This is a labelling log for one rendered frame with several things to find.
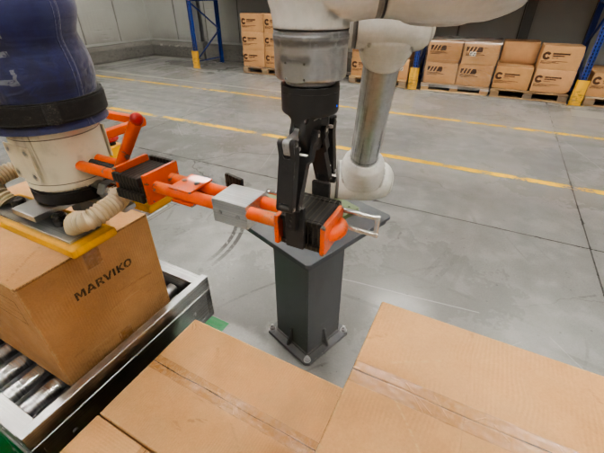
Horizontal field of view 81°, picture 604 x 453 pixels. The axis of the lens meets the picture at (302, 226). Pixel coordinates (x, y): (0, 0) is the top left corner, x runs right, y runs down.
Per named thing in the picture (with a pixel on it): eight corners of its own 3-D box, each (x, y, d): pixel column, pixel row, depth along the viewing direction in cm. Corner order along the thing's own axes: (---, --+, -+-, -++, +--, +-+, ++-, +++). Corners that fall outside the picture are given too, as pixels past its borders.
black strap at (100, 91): (-47, 119, 68) (-58, 97, 66) (66, 93, 86) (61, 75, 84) (23, 137, 60) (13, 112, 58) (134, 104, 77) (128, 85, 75)
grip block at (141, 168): (115, 197, 68) (106, 169, 65) (154, 177, 75) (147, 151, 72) (147, 207, 65) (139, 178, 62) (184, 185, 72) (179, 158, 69)
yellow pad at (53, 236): (-23, 217, 80) (-34, 199, 78) (22, 199, 88) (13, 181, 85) (75, 261, 68) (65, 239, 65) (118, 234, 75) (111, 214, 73)
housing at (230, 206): (212, 221, 61) (208, 198, 58) (235, 204, 66) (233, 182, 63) (246, 231, 58) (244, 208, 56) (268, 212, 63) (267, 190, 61)
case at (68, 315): (-32, 317, 129) (-99, 226, 107) (72, 257, 159) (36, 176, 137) (73, 388, 106) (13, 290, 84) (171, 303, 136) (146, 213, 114)
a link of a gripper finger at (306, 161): (322, 131, 47) (317, 129, 46) (305, 213, 49) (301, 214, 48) (296, 128, 49) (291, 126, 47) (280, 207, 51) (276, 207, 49)
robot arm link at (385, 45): (335, 176, 152) (386, 179, 150) (333, 207, 143) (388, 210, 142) (354, -28, 87) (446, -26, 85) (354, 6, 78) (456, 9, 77)
